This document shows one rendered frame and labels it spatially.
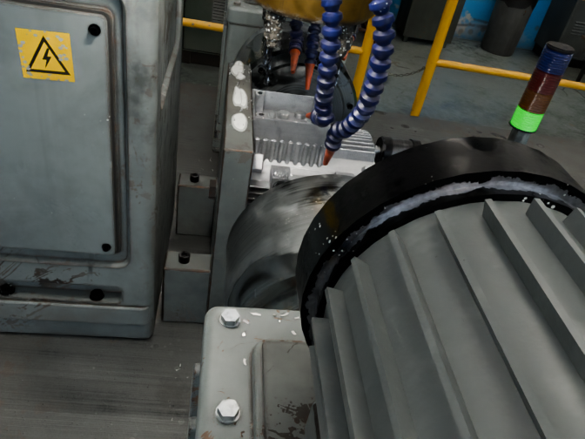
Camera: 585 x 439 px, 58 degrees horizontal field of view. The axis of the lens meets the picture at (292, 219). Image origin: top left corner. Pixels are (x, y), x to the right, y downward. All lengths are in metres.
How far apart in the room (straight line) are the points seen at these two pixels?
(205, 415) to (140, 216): 0.38
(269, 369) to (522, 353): 0.22
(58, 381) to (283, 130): 0.48
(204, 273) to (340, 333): 0.59
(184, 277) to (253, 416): 0.48
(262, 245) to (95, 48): 0.27
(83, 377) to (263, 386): 0.50
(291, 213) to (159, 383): 0.37
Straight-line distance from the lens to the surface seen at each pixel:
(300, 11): 0.68
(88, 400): 0.83
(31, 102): 0.65
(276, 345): 0.40
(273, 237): 0.56
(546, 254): 0.25
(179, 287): 0.85
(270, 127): 0.77
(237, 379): 0.40
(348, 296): 0.26
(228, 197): 0.72
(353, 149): 0.83
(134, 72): 0.61
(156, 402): 0.82
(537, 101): 1.28
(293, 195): 0.60
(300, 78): 1.03
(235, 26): 1.22
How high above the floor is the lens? 1.48
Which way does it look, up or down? 36 degrees down
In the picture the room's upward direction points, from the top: 12 degrees clockwise
